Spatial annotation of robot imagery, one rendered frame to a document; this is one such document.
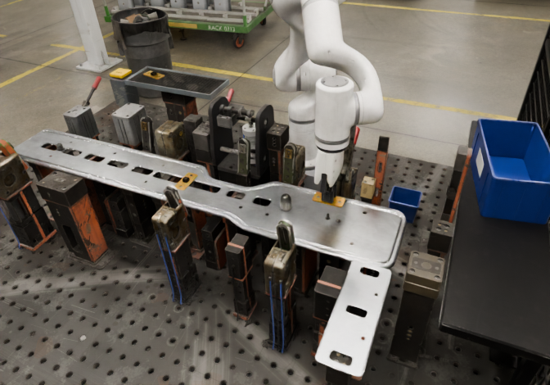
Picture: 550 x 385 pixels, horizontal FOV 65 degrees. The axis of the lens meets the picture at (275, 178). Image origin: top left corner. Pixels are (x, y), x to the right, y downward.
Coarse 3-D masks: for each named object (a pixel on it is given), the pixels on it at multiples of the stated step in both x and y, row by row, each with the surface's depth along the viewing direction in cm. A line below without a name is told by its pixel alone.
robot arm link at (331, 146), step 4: (316, 136) 102; (316, 140) 102; (320, 140) 101; (344, 140) 100; (348, 140) 102; (316, 144) 103; (320, 144) 102; (324, 144) 101; (328, 144) 100; (332, 144) 100; (336, 144) 100; (340, 144) 100; (344, 144) 101; (348, 144) 103; (324, 148) 101; (328, 148) 101; (332, 148) 101; (336, 148) 101; (340, 148) 101
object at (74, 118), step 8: (72, 112) 163; (80, 112) 163; (88, 112) 166; (72, 120) 162; (80, 120) 163; (88, 120) 166; (72, 128) 164; (80, 128) 164; (88, 128) 167; (96, 128) 171; (88, 136) 168; (96, 136) 172; (80, 152) 173
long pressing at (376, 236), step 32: (32, 160) 149; (64, 160) 148; (128, 160) 147; (160, 160) 146; (160, 192) 132; (192, 192) 131; (224, 192) 130; (256, 192) 130; (288, 192) 129; (256, 224) 119; (320, 224) 118; (352, 224) 117; (384, 224) 117; (352, 256) 109; (384, 256) 108
